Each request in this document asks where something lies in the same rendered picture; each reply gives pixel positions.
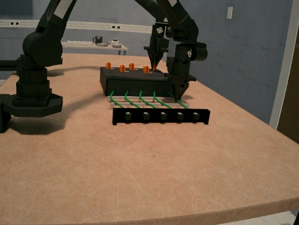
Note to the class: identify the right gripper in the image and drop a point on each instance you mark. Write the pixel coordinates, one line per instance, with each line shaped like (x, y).
(180, 78)

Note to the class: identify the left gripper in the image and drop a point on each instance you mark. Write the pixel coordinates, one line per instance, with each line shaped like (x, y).
(154, 59)

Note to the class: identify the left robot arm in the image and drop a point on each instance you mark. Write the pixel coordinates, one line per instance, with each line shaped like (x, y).
(161, 44)

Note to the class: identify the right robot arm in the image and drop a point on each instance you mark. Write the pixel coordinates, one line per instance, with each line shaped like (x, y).
(45, 49)

